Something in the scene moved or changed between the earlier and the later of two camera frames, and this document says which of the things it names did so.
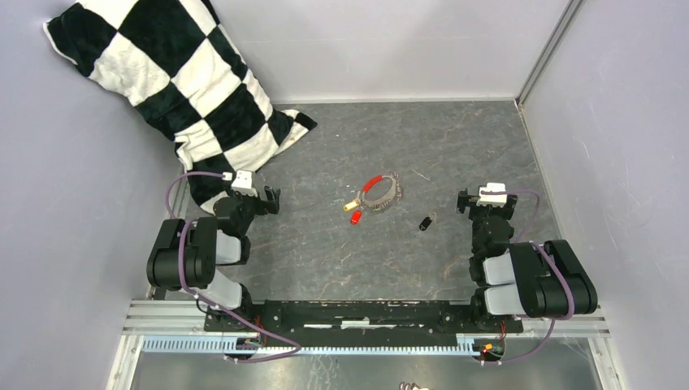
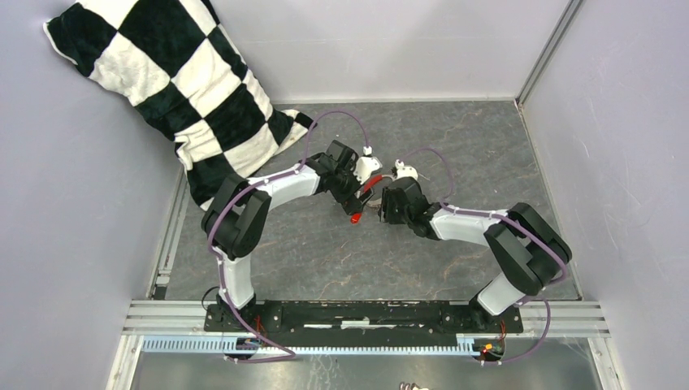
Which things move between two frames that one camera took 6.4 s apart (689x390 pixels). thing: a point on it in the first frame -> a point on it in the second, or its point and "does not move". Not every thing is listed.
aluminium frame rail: [149, 318] does not move
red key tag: [355, 217] does not move
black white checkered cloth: [175, 65] does not move
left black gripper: [264, 207] -> [349, 202]
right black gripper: [465, 200] -> [385, 212]
